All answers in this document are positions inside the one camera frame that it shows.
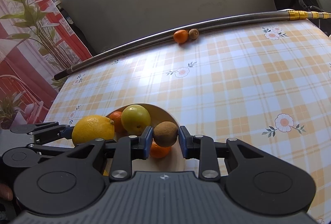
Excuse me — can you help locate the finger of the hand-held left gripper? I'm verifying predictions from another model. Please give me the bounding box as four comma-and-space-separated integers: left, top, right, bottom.
10, 122, 75, 142
27, 142, 78, 157

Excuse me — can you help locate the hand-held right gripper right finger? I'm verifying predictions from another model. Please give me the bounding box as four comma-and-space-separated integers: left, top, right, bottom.
179, 126, 267, 181

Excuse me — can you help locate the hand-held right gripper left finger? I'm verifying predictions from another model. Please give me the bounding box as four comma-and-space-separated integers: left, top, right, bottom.
67, 126, 154, 181

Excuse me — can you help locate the small orange mandarin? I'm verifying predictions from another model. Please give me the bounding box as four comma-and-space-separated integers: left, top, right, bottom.
173, 30, 189, 44
108, 111, 127, 133
149, 140, 172, 158

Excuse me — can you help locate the large yellow lemon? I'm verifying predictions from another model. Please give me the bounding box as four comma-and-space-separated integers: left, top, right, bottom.
72, 115, 115, 145

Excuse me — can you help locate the round yellow-green citrus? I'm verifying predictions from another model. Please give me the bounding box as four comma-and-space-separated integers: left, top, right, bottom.
121, 104, 151, 136

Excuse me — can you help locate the cream round plate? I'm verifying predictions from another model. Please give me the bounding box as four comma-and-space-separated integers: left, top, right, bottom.
105, 103, 185, 171

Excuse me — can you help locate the person's left hand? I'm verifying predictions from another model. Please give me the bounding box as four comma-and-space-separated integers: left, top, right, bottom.
0, 184, 13, 201

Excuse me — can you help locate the yellow checked floral tablecloth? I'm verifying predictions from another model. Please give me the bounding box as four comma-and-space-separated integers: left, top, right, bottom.
43, 18, 331, 224

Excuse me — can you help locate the black round object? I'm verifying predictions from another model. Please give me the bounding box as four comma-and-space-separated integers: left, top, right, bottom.
59, 7, 91, 54

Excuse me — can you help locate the printed backdrop curtain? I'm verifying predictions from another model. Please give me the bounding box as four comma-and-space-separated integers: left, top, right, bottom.
0, 0, 94, 131

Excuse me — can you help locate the telescopic metal pole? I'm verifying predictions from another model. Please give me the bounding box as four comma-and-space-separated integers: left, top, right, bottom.
54, 10, 331, 81

